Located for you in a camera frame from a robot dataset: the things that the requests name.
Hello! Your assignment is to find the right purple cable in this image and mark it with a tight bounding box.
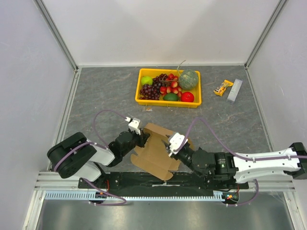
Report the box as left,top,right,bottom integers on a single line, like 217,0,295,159
182,117,307,207

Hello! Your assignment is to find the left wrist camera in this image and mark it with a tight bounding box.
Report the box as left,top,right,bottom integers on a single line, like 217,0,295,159
125,117,141,135

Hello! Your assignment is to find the grey slim box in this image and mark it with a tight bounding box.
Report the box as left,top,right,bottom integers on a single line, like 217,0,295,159
226,79,243,104

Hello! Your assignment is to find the purple cable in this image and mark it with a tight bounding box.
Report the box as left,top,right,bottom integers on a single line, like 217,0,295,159
182,117,307,207
53,109,128,207

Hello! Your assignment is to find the brown cardboard box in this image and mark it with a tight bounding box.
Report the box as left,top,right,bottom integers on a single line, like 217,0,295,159
130,123,181,181

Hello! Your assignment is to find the purple grape bunch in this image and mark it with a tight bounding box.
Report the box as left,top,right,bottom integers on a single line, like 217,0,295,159
139,76,162,100

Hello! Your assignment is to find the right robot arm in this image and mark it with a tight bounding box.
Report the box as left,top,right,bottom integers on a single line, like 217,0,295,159
163,133,307,189

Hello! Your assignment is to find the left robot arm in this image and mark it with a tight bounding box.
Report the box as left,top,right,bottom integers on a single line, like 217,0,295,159
47,130,150,188

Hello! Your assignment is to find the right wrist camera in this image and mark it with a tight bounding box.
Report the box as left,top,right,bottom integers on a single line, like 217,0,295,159
168,132,188,157

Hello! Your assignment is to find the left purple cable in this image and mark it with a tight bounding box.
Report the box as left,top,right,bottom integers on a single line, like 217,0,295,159
53,109,128,207

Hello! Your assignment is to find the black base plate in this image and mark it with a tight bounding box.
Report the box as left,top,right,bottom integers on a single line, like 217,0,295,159
93,172,249,197

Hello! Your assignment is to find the green netted melon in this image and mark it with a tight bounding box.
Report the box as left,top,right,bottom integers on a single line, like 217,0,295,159
177,60,199,90

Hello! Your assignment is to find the yellow candy bar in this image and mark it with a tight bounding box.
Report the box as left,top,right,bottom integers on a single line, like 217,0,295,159
213,80,234,96

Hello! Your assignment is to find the slotted cable duct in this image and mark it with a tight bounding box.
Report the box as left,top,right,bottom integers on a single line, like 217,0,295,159
45,190,226,202

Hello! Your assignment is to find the aluminium frame post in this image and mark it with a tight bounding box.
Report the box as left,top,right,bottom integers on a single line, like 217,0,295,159
244,0,288,69
34,0,79,71

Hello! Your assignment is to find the left aluminium frame post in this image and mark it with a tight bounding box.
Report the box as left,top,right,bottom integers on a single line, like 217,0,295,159
34,0,79,71

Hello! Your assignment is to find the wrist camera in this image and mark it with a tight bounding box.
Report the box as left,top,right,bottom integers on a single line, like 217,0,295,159
125,117,141,135
168,132,188,157

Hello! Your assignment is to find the red strawberry cluster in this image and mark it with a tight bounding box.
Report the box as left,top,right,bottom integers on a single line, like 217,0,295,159
158,73,182,95

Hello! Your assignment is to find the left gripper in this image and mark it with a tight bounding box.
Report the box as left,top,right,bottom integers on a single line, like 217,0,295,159
121,128,150,156

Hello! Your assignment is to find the right aluminium frame post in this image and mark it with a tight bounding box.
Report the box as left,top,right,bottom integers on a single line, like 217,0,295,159
244,0,288,69

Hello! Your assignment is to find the green apple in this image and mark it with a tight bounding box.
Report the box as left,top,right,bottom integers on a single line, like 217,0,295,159
141,76,153,86

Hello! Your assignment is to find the green avocado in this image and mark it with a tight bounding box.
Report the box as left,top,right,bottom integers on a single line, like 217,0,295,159
163,93,179,102

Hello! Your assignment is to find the red tomato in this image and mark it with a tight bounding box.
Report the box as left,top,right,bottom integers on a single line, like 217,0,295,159
180,92,194,103

